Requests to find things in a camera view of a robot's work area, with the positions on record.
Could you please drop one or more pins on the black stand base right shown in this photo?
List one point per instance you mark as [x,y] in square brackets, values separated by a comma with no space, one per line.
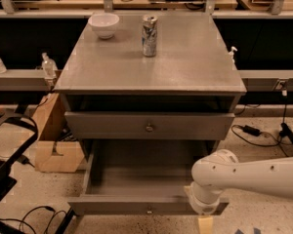
[286,132]

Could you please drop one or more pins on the white bowl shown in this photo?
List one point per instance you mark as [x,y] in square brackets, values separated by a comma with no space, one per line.
[104,24]

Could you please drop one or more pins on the clear pump bottle left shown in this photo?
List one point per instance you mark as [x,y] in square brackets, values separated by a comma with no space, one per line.
[49,66]

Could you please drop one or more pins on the silver blue drink can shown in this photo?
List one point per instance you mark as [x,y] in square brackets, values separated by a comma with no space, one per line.
[149,35]

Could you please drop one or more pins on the grey drawer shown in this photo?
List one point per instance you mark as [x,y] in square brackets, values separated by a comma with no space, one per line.
[138,177]
[142,125]

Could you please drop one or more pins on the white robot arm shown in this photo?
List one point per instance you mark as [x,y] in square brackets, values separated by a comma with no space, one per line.
[232,195]

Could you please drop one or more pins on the small white pump bottle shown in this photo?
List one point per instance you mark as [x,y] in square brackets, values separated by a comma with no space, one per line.
[232,52]

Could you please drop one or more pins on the black chair frame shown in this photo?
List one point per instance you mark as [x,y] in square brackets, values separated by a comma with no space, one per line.
[6,181]

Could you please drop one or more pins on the wooden block stand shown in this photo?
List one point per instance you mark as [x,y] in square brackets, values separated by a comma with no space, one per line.
[53,155]

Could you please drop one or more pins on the grey drawer cabinet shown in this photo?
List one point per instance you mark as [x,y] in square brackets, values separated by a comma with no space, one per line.
[192,71]

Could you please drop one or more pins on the grey top drawer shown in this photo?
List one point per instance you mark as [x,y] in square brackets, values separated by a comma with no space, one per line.
[142,125]

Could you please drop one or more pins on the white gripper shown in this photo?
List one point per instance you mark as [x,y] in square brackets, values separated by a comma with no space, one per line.
[203,206]

